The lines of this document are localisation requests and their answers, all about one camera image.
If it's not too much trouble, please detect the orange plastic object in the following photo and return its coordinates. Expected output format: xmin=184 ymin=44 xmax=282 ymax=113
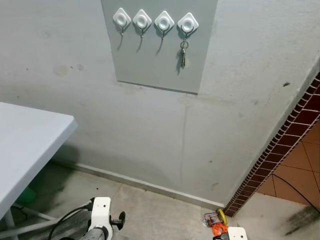
xmin=211 ymin=222 xmax=229 ymax=236

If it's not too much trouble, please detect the small colourful box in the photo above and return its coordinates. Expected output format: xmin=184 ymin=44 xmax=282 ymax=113
xmin=202 ymin=212 xmax=220 ymax=228

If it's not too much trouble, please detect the green plastic stool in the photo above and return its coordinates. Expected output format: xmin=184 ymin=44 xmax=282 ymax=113
xmin=15 ymin=186 xmax=37 ymax=206

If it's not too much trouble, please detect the white folding table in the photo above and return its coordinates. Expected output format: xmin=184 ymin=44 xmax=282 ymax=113
xmin=0 ymin=102 xmax=79 ymax=240

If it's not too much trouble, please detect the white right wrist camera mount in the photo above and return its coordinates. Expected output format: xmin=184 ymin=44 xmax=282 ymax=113
xmin=227 ymin=227 xmax=249 ymax=240

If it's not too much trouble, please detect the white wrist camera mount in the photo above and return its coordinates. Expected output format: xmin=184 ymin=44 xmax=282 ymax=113
xmin=227 ymin=227 xmax=249 ymax=240
xmin=91 ymin=196 xmax=114 ymax=232

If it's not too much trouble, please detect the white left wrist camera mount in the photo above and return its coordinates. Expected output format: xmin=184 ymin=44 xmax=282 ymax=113
xmin=91 ymin=196 xmax=114 ymax=232

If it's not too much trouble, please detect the yellow ring object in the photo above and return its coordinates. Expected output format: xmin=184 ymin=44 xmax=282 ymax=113
xmin=217 ymin=208 xmax=229 ymax=226

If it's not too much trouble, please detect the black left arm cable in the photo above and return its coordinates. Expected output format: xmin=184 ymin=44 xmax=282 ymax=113
xmin=46 ymin=199 xmax=96 ymax=240

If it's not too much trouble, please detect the thin black floor cable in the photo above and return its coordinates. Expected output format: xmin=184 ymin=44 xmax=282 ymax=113
xmin=271 ymin=173 xmax=320 ymax=212

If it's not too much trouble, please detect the red brick tile wall edge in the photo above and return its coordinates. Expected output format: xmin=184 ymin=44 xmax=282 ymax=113
xmin=223 ymin=73 xmax=320 ymax=217

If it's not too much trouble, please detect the grey wall board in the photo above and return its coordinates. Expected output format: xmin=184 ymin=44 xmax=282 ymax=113
xmin=101 ymin=0 xmax=219 ymax=95

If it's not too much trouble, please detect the white square wall hook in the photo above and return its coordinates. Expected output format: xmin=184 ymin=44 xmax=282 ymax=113
xmin=177 ymin=12 xmax=199 ymax=41
xmin=154 ymin=10 xmax=175 ymax=40
xmin=112 ymin=7 xmax=132 ymax=36
xmin=132 ymin=9 xmax=152 ymax=38

